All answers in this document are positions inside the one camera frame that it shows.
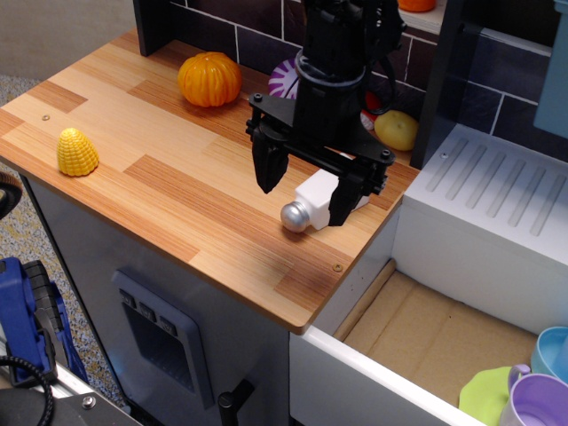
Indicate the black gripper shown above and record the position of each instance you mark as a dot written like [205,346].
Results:
[320,126]

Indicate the white salt shaker silver cap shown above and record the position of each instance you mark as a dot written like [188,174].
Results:
[310,208]

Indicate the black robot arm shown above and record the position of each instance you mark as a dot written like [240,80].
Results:
[343,42]

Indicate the red white toy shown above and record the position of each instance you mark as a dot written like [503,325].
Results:
[372,109]

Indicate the purple white striped ball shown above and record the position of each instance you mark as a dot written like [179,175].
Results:
[283,81]

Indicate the yellow toy potato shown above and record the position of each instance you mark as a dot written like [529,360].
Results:
[397,130]

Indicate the orange toy pumpkin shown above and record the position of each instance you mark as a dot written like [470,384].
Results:
[209,79]

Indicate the white drying rack counter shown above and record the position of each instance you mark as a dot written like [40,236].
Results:
[498,190]

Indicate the white sink basin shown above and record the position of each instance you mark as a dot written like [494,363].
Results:
[430,306]

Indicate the orange toy on shelf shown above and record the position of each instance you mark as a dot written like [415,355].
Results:
[417,6]

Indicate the grey toy oven door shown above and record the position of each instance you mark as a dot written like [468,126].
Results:
[169,343]

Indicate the yellow toy corn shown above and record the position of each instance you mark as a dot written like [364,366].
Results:
[76,154]

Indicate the light blue cabinet panel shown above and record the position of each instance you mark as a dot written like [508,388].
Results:
[551,114]

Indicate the green toy plate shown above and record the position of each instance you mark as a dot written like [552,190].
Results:
[485,395]

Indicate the blue toy bowl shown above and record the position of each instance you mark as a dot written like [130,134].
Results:
[549,355]

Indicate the blue black device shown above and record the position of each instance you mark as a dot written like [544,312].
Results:
[34,319]

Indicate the purple toy cup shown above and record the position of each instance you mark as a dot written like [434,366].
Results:
[534,399]

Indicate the dark grey shelf post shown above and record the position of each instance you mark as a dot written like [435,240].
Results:
[449,75]

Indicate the black oven knob handle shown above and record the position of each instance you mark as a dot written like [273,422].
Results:
[229,403]

